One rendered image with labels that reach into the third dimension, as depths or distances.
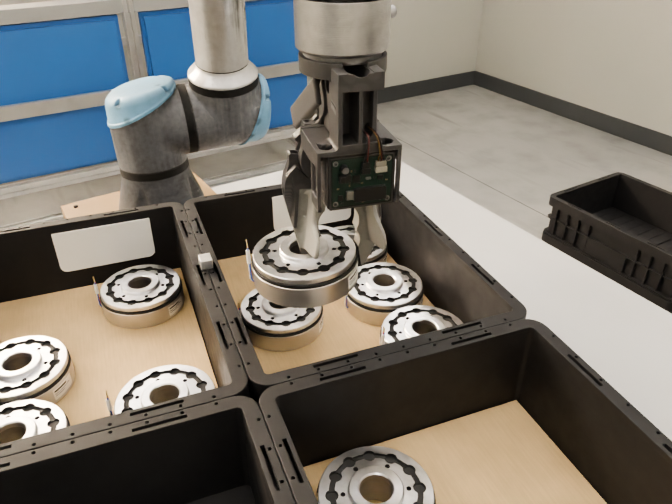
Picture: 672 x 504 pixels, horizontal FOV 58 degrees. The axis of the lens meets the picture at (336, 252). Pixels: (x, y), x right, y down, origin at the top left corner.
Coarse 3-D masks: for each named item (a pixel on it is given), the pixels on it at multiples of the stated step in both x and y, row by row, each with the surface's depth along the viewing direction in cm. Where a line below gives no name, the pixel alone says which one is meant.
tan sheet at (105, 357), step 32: (0, 320) 78; (32, 320) 78; (64, 320) 78; (96, 320) 78; (192, 320) 78; (96, 352) 73; (128, 352) 73; (160, 352) 73; (192, 352) 73; (96, 384) 68; (96, 416) 64
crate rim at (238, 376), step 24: (96, 216) 81; (120, 216) 82; (192, 240) 76; (192, 264) 71; (216, 312) 63; (216, 336) 60; (240, 360) 57; (240, 384) 54; (144, 408) 52; (168, 408) 52; (48, 432) 50; (72, 432) 50; (96, 432) 50; (0, 456) 48
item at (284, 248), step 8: (288, 240) 60; (296, 240) 60; (320, 240) 60; (280, 248) 59; (288, 248) 59; (320, 248) 58; (328, 248) 59; (288, 256) 57; (296, 256) 57; (304, 256) 57; (320, 256) 58
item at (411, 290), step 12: (372, 264) 84; (384, 264) 84; (396, 264) 84; (360, 276) 81; (408, 276) 82; (360, 288) 79; (408, 288) 79; (420, 288) 79; (360, 300) 77; (372, 300) 77; (384, 300) 77; (396, 300) 77; (408, 300) 77
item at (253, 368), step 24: (240, 192) 87; (264, 192) 88; (192, 216) 81; (216, 264) 71; (216, 288) 67; (504, 288) 67; (240, 336) 60; (432, 336) 60; (336, 360) 57; (360, 360) 57; (264, 384) 54
